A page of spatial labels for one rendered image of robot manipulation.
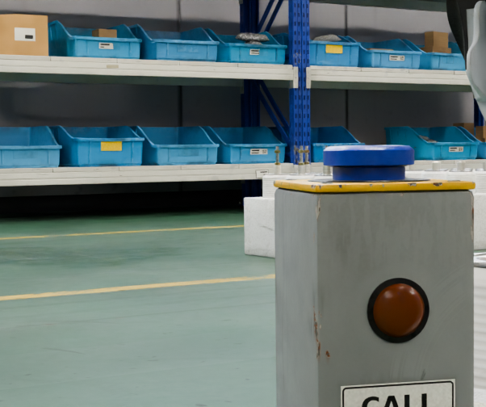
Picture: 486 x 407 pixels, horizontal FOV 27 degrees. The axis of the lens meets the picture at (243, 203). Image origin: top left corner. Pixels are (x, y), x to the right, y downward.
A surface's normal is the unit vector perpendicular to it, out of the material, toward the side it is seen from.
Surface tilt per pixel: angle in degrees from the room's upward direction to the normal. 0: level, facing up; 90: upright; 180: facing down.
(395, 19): 90
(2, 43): 91
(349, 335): 90
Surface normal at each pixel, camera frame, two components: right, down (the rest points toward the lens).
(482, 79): 0.88, 0.00
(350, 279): 0.22, 0.05
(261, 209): -0.81, 0.04
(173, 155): 0.50, 0.13
